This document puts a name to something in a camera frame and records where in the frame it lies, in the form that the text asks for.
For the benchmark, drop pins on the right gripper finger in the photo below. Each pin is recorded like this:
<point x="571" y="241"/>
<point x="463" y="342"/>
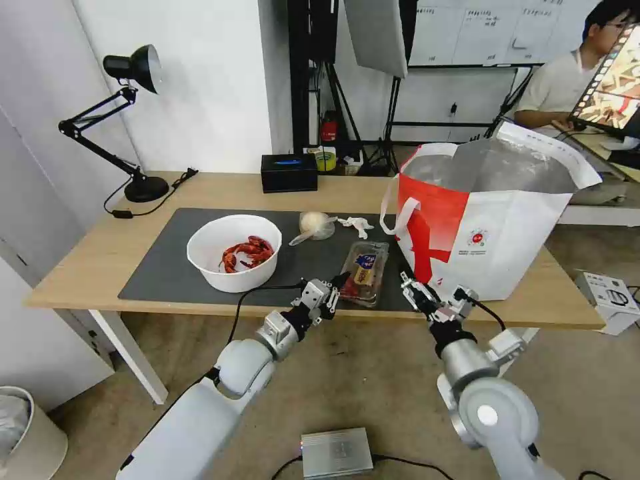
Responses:
<point x="437" y="303"/>
<point x="413" y="291"/>

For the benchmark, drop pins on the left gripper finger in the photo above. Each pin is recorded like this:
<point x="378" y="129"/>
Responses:
<point x="328" y="309"/>
<point x="341" y="285"/>

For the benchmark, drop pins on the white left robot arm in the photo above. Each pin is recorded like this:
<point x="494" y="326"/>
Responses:
<point x="200" y="415"/>

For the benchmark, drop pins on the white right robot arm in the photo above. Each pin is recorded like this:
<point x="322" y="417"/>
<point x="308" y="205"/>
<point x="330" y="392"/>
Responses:
<point x="500" y="415"/>

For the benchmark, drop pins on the clear plastic bag with bun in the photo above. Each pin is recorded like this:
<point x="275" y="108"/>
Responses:
<point x="316" y="225"/>

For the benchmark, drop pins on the white red takeout bag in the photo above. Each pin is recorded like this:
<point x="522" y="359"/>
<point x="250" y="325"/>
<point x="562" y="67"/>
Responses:
<point x="500" y="240"/>

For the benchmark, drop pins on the white round takeout bowl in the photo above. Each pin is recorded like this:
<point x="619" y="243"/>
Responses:
<point x="210" y="270"/>

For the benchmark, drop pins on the beige trash bin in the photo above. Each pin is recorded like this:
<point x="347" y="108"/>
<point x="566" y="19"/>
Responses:
<point x="30" y="440"/>

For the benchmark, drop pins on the clear plastic food box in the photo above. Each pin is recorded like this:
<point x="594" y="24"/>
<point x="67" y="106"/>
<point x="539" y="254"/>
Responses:
<point x="367" y="270"/>

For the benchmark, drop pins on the crumpled white tissue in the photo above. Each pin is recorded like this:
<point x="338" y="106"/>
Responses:
<point x="356" y="224"/>

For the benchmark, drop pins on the red crayfish shells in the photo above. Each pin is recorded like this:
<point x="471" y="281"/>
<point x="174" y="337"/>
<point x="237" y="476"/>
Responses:
<point x="246" y="254"/>

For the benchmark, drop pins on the black tissue box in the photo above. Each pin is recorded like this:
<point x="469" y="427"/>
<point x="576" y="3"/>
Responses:
<point x="289" y="175"/>

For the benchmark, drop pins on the yellow-green tape roll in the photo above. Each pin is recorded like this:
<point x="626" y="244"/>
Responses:
<point x="326" y="163"/>

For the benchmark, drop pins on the silver power supply box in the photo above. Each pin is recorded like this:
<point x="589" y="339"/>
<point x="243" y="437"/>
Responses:
<point x="336" y="452"/>

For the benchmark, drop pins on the dark grey desk mat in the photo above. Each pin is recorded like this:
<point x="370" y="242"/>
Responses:
<point x="165" y="260"/>

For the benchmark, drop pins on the red fire extinguisher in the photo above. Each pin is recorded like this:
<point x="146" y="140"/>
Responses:
<point x="328" y="131"/>

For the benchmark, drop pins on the white printed cardboard box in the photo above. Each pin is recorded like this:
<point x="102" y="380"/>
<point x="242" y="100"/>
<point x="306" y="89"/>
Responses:
<point x="607" y="300"/>

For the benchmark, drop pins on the black light stand tripod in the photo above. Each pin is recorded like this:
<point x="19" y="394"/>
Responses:
<point x="391" y="125"/>

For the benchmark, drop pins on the white table leg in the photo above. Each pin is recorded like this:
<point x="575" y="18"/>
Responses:
<point x="131" y="355"/>

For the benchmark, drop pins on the black desk lamp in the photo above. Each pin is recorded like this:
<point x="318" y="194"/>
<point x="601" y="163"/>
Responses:
<point x="146" y="189"/>

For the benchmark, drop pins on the black metal rack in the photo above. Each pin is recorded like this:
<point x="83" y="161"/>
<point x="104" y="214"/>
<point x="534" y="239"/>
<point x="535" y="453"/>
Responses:
<point x="300" y="75"/>

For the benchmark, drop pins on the person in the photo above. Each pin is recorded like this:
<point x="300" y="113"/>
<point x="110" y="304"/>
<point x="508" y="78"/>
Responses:
<point x="547" y="92"/>

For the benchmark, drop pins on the grey photo reflector panel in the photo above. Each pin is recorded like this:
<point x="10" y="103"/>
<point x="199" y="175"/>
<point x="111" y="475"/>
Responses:
<point x="380" y="35"/>

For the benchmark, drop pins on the white whiteboard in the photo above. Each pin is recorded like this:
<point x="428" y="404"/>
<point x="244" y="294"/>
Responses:
<point x="480" y="30"/>

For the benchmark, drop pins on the computer monitor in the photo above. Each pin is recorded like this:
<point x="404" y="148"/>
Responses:
<point x="612" y="82"/>

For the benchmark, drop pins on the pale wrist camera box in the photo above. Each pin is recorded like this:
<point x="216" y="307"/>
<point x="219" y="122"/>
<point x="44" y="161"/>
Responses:
<point x="316" y="293"/>
<point x="463" y="302"/>

